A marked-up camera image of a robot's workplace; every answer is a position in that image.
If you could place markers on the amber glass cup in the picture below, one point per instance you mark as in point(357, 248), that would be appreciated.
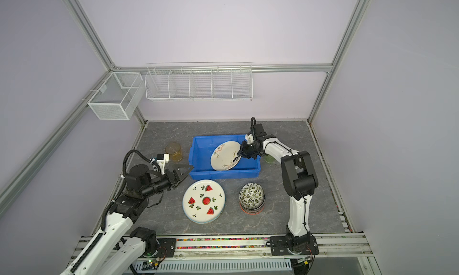
point(174, 150)

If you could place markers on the blue plastic bin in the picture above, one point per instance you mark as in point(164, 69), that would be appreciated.
point(200, 154)

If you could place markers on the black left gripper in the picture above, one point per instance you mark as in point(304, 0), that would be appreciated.
point(174, 182)

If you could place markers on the green leaf patterned bowl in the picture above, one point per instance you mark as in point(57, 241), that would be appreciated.
point(251, 196)

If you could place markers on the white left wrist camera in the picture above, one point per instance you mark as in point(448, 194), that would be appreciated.
point(161, 162)

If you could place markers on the white watermelon pattern plate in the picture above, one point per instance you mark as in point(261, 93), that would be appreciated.
point(203, 201)

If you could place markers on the white wire rack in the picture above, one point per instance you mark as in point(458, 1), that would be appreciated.
point(199, 81)

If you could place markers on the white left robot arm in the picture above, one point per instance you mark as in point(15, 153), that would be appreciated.
point(118, 214)

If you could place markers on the green glass cup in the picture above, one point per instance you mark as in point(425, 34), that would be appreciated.
point(270, 159)

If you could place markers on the white mesh basket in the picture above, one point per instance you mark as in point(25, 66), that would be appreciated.
point(118, 96)

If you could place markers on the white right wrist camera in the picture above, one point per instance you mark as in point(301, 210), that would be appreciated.
point(249, 138)

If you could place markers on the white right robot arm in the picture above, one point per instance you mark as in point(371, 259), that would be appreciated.
point(299, 182)

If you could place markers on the white floral painted plate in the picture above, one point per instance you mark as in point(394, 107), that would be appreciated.
point(223, 157)

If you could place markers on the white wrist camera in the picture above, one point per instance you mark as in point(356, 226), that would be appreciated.
point(161, 162)
point(249, 138)

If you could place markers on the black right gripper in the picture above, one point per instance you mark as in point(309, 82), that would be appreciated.
point(244, 151)

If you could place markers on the red rimmed bottom bowl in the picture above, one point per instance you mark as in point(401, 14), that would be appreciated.
point(254, 211)

